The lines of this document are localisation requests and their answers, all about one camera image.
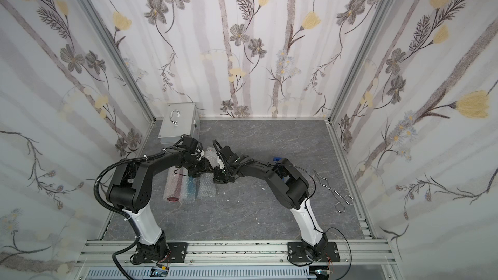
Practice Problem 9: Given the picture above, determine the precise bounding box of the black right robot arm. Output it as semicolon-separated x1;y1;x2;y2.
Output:
213;158;328;259

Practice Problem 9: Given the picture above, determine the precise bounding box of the bubble wrap sheet stack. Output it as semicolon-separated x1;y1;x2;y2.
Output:
197;147;219;199

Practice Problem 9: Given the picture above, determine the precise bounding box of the silver metal first-aid case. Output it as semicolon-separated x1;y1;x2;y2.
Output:
158;103;200;146

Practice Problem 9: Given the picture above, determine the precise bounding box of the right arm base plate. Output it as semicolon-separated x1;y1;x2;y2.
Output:
287;241;341;264

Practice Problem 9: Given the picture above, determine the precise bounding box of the white slotted cable duct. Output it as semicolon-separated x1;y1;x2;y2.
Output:
85;266;318;280

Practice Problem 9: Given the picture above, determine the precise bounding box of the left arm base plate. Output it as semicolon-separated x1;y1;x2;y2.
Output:
130;242;188;264

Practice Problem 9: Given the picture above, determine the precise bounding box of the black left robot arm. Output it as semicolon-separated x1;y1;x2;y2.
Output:
93;136;211;246

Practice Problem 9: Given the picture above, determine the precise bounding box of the aluminium frame rail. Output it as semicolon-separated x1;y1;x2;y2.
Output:
75;239;396;267

